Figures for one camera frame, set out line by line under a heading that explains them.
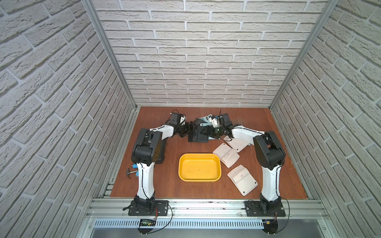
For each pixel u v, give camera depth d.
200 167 0.87
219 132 0.85
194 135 0.97
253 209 0.74
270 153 0.54
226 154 0.90
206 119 1.07
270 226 0.70
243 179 0.81
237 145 0.95
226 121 0.81
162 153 0.91
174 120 0.83
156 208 0.73
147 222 0.72
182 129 0.90
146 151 0.55
